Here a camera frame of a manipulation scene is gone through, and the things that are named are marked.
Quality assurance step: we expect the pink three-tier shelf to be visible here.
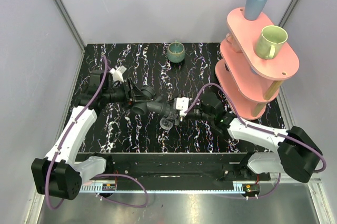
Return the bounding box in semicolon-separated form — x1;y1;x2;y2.
215;7;300;120

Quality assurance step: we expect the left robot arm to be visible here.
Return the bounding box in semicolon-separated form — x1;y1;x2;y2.
31;70;152;200

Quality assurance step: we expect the aluminium rail frame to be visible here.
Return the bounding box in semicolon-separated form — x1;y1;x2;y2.
34;162;324;196

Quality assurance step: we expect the green ceramic mug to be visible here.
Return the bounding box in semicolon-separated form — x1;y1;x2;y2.
254;25;288;60

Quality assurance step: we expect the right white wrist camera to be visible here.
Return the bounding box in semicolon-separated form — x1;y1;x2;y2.
173;97;189;117

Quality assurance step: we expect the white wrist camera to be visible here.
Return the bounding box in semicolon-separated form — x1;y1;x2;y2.
109;66;127;83
173;97;189;117

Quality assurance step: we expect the dark grey pipe tee fitting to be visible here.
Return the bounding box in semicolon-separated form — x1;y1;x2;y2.
131;86;177;117

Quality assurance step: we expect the teal ceramic bowl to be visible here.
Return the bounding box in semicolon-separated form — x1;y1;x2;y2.
166;42;185;63

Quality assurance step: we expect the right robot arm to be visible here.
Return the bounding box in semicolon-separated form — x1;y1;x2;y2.
173;93;323;183

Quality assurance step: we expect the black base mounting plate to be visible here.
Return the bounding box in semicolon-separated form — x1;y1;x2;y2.
76;152;270;181

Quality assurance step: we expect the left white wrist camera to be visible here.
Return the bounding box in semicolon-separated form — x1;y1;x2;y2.
109;66;127;83

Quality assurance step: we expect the blue plastic cup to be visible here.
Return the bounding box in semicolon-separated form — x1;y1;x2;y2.
244;0;267;21

